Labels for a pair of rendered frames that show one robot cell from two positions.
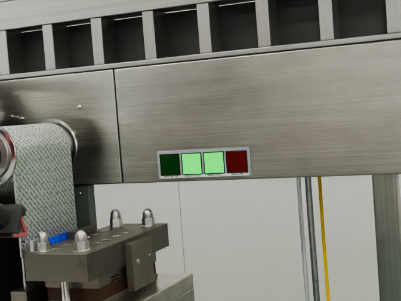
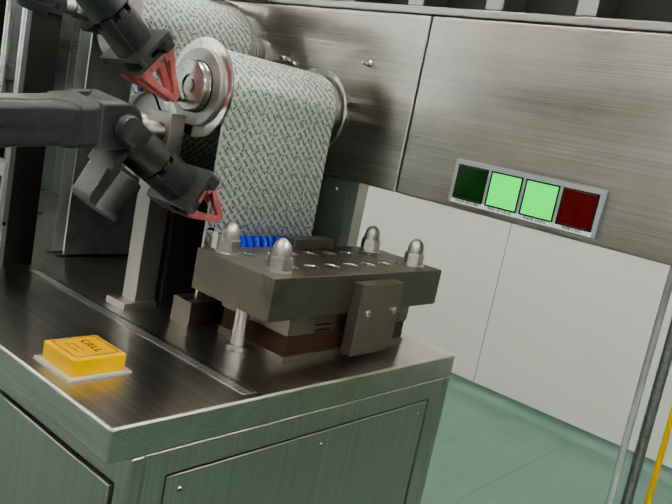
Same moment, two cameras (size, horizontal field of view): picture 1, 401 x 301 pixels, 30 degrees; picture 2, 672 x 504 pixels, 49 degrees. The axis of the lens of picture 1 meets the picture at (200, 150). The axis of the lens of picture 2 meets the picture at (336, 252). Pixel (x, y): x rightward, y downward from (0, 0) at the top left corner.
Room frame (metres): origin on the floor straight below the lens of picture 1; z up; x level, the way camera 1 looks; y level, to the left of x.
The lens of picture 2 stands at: (0.70, -0.06, 1.25)
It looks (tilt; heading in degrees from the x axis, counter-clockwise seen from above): 10 degrees down; 16
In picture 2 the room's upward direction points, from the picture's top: 11 degrees clockwise
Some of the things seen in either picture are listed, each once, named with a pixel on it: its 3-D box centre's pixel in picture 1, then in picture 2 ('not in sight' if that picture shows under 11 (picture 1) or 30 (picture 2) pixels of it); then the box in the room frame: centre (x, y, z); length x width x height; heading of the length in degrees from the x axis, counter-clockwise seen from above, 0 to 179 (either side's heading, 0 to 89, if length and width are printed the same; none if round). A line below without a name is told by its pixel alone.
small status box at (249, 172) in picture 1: (203, 163); (521, 196); (1.85, 0.00, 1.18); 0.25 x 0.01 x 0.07; 67
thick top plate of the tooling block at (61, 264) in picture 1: (102, 249); (327, 277); (1.79, 0.25, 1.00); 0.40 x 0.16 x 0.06; 157
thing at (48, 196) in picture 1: (47, 209); (268, 194); (1.80, 0.38, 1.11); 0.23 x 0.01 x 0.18; 157
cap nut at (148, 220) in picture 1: (147, 217); (415, 252); (1.92, 0.15, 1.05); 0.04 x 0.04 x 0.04
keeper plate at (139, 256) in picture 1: (140, 263); (373, 317); (1.76, 0.16, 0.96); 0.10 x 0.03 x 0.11; 157
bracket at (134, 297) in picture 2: not in sight; (144, 210); (1.69, 0.53, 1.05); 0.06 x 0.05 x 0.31; 157
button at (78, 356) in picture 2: not in sight; (84, 355); (1.43, 0.43, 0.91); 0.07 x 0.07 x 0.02; 67
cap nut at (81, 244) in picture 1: (81, 240); (281, 254); (1.62, 0.27, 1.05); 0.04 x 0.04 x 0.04
